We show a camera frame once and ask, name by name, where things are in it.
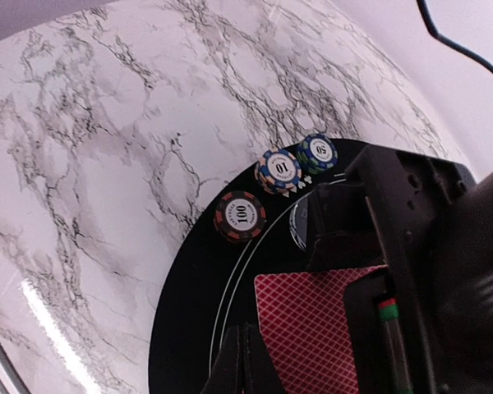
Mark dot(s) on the green poker chip stack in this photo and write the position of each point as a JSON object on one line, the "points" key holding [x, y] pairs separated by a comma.
{"points": [[317, 154]]}

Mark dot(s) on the red poker chip stack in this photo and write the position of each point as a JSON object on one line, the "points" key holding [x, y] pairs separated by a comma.
{"points": [[239, 216]]}

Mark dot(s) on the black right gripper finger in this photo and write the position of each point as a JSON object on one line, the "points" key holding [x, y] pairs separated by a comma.
{"points": [[243, 365]]}

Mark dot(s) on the silver dealer button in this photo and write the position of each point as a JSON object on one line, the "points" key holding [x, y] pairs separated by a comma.
{"points": [[298, 224]]}

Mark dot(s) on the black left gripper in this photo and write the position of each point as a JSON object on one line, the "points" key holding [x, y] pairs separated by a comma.
{"points": [[421, 320]]}

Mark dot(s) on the black white poker chip stack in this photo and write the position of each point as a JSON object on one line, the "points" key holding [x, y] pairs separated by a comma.
{"points": [[278, 171]]}

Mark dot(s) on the round black poker mat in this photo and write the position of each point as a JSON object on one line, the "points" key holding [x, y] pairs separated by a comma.
{"points": [[210, 286]]}

